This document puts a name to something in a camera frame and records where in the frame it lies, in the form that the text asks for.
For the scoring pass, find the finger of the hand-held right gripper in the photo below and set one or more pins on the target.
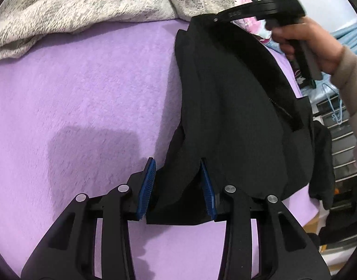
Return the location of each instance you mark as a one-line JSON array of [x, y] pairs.
[[245, 10]]

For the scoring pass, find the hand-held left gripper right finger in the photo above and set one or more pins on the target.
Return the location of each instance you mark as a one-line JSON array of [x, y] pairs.
[[209, 194]]

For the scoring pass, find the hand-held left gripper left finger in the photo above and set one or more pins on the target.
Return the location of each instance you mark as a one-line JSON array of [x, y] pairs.
[[145, 192]]

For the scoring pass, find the black jacket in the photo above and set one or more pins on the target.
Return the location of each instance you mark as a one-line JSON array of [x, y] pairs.
[[239, 108]]

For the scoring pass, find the person's right forearm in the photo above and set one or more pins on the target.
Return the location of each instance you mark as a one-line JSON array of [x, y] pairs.
[[353, 87]]

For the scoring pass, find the blue clothes hanger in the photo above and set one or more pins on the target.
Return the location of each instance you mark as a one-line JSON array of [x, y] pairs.
[[333, 116]]

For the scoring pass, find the person's right hand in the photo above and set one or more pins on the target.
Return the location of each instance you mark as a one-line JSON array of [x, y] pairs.
[[321, 43]]

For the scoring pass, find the pink and blue printed blanket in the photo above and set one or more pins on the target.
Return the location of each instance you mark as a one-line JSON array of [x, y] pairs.
[[251, 26]]

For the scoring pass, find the light blue fluffy blanket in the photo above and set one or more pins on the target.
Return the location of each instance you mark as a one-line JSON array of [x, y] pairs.
[[350, 36]]

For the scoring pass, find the cardboard box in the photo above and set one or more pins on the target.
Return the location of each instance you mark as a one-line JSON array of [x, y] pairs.
[[312, 227]]

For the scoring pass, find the purple bed sheet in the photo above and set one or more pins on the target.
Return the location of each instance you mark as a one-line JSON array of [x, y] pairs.
[[79, 93]]

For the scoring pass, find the drawer unit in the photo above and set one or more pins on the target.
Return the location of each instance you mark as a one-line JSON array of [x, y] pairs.
[[341, 151]]

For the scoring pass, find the grey fuzzy cloth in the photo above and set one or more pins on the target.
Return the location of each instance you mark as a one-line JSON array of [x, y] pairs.
[[79, 5]]

